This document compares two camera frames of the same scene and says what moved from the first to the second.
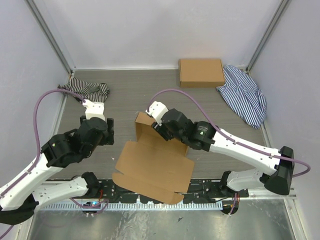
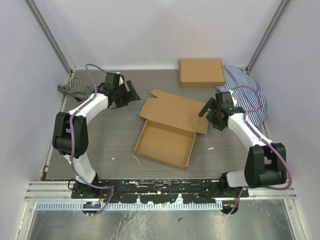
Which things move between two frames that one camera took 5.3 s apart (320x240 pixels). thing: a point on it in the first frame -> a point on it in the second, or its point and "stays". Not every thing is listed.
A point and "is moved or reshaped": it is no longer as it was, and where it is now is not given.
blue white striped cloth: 243,96 stays
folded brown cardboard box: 201,73 stays
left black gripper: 109,139 -> 130,96
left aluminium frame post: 43,15 stays
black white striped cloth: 90,91 stays
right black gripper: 161,130 -> 212,104
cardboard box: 153,167 is moved or reshaped
